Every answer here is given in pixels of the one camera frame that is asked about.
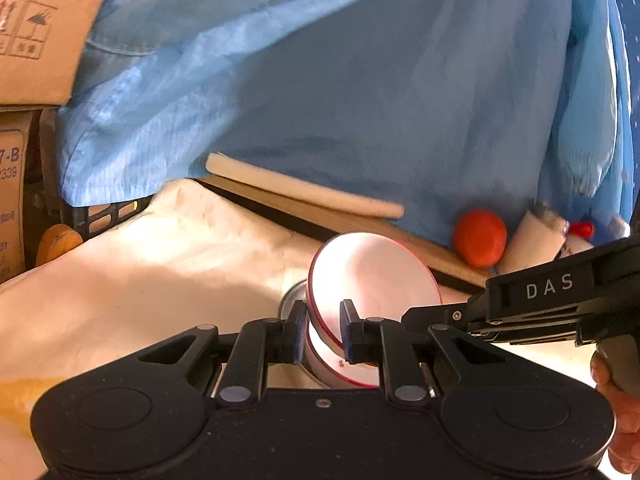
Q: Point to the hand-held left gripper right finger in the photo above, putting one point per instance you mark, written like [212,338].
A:
[346,332]

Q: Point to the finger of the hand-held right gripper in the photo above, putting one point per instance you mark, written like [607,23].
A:
[445,315]

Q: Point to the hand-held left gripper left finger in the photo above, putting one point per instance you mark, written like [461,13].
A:
[300,332]

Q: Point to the white enamel bowl red rim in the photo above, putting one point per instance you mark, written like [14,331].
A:
[375,280]
[330,367]

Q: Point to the person's right hand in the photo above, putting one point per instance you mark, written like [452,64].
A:
[627,425]

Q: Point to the steel bowl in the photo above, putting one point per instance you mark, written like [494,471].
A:
[292,300]

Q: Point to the white thermos flask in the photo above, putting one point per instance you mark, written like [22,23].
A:
[530,240]

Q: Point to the red cap bottle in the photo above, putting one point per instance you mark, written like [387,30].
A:
[580,235]

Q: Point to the red tomato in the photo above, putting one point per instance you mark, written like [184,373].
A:
[480,237]

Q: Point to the wooden board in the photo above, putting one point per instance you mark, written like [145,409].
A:
[350,227]

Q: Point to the wooden rolling pin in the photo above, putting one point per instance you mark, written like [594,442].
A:
[300,187]

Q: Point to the cream tablecloth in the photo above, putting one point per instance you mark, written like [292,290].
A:
[150,270]

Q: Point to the black plastic crate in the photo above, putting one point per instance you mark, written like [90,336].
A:
[105,215]

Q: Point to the blue cloth garment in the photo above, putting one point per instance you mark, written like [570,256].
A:
[325,85]

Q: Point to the dark blue dotted cloth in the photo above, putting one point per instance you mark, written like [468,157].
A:
[629,60]

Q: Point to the orange round fruit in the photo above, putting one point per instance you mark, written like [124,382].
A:
[59,242]

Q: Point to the cardboard box blue label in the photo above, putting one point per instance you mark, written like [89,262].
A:
[15,185]

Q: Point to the plain cardboard box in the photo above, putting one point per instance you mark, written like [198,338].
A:
[45,35]

